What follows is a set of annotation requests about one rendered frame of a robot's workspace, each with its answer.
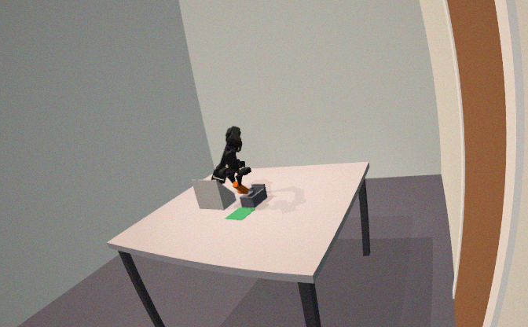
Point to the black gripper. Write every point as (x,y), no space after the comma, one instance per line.
(232,169)

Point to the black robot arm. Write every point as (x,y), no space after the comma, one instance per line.
(233,145)

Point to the orange l-shaped part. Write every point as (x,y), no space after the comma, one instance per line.
(240,189)

